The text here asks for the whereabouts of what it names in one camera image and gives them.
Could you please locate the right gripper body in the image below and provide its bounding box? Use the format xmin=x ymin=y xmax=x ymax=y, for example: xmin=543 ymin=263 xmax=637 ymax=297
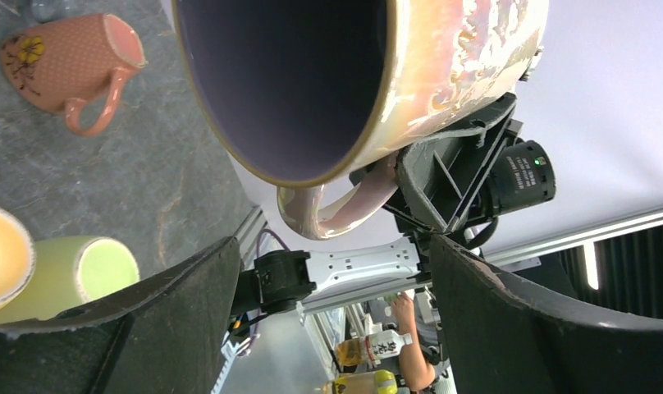
xmin=383 ymin=119 xmax=522 ymax=245

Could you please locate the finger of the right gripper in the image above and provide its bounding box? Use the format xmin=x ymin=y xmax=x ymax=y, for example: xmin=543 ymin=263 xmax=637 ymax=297
xmin=396 ymin=93 xmax=517 ymax=233

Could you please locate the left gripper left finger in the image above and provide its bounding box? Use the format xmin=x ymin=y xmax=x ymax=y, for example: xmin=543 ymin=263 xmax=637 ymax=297
xmin=0 ymin=237 xmax=240 ymax=393

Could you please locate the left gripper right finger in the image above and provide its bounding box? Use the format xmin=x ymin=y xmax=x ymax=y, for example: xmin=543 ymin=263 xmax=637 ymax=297
xmin=429 ymin=236 xmax=663 ymax=393

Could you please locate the iridescent pink mug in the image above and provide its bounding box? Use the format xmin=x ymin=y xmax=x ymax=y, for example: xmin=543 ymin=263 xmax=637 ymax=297
xmin=172 ymin=1 xmax=549 ymax=241

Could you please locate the salmon flower mug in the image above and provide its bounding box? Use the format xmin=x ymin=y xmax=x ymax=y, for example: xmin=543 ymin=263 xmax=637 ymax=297
xmin=0 ymin=13 xmax=148 ymax=137

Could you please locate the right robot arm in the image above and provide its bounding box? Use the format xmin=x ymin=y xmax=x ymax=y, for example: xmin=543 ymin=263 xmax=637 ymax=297
xmin=231 ymin=93 xmax=556 ymax=316

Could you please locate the person forearm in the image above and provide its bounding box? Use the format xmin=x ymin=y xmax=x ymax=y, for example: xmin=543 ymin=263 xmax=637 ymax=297
xmin=391 ymin=292 xmax=438 ymax=392

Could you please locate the light green mug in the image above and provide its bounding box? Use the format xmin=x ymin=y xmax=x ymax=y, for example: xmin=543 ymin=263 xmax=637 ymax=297
xmin=0 ymin=236 xmax=140 ymax=324

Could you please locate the yellow mug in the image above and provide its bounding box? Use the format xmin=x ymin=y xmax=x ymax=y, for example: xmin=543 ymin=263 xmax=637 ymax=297
xmin=0 ymin=208 xmax=36 ymax=310

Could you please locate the yellow capped bottle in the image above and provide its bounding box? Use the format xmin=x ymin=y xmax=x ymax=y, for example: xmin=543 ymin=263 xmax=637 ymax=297
xmin=320 ymin=369 xmax=398 ymax=394

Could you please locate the drink bottle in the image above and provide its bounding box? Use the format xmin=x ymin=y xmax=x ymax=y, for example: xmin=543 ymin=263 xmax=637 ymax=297
xmin=335 ymin=329 xmax=414 ymax=367

